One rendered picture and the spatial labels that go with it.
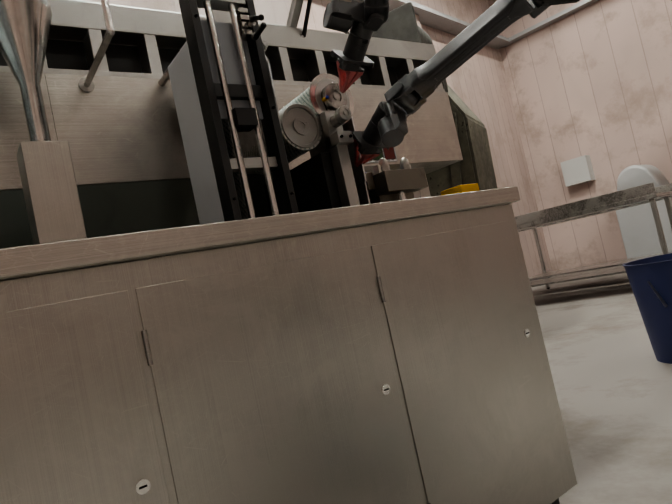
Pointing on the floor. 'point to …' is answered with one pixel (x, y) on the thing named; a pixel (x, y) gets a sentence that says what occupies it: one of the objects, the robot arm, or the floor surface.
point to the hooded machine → (642, 214)
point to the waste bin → (654, 300)
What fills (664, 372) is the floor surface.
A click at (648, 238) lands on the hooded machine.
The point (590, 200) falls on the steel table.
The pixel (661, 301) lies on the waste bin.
